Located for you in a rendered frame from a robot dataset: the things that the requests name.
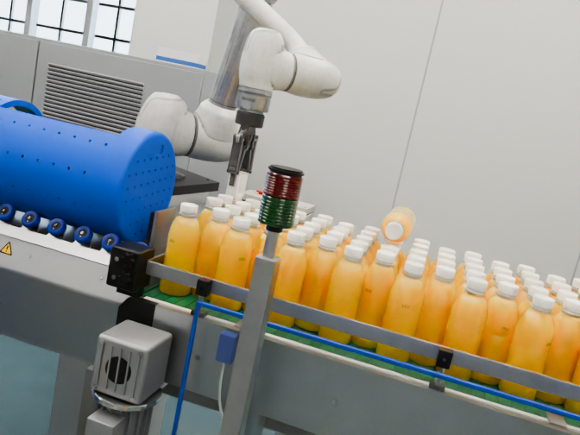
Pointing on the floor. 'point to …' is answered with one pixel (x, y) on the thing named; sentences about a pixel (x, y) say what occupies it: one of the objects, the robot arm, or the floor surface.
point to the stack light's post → (249, 344)
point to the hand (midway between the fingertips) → (236, 186)
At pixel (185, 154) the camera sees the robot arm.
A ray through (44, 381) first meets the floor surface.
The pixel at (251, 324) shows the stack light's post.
